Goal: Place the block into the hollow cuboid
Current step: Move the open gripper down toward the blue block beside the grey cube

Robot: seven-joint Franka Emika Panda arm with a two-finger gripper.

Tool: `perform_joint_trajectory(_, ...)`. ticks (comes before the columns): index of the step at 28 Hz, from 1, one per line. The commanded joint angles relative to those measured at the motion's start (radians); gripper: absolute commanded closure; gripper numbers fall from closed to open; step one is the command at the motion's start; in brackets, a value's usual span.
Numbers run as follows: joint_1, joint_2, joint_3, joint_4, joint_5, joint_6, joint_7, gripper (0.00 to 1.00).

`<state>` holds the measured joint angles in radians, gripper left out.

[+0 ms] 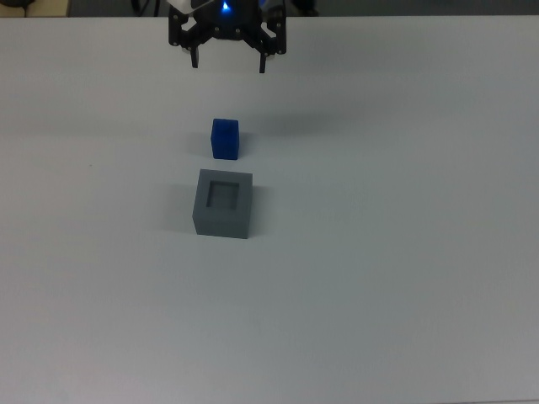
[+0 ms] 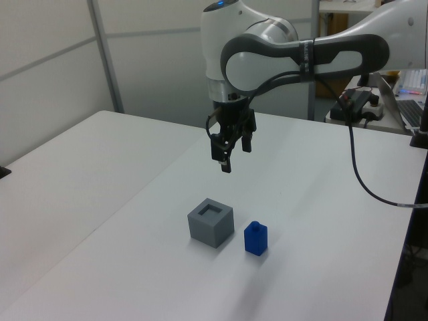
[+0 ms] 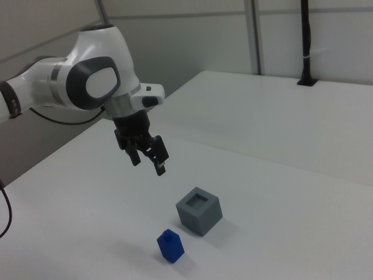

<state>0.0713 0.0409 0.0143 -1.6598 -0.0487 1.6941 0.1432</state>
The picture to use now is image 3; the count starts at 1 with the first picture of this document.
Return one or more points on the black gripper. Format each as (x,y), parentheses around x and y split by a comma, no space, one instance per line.
(132,125)

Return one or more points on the blue block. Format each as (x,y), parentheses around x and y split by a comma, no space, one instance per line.
(172,248)

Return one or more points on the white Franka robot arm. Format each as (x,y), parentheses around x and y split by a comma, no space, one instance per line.
(96,46)

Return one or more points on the grey hollow cuboid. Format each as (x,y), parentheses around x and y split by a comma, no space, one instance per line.
(208,214)

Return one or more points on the grey partition post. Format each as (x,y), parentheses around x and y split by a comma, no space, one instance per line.
(102,11)
(256,35)

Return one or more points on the black post with clamp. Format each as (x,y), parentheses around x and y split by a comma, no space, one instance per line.
(306,43)

